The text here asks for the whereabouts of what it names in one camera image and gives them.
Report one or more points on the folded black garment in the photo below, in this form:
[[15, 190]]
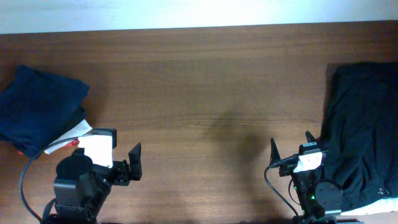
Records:
[[78, 116]]

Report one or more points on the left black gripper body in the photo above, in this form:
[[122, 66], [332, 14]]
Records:
[[120, 174]]

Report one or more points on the navy blue shorts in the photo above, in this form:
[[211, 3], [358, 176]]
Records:
[[36, 106]]

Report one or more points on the folded red garment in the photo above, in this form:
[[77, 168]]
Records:
[[70, 144]]

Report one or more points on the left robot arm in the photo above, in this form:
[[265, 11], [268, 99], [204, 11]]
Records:
[[85, 178]]

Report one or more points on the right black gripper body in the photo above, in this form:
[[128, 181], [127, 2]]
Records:
[[286, 169]]

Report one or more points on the dark garment pile right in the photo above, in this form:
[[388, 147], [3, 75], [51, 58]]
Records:
[[360, 133]]

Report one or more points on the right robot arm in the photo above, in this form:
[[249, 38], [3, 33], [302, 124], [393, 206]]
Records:
[[320, 200]]

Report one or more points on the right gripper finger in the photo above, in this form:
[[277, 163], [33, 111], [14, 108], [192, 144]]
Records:
[[275, 156], [310, 138]]

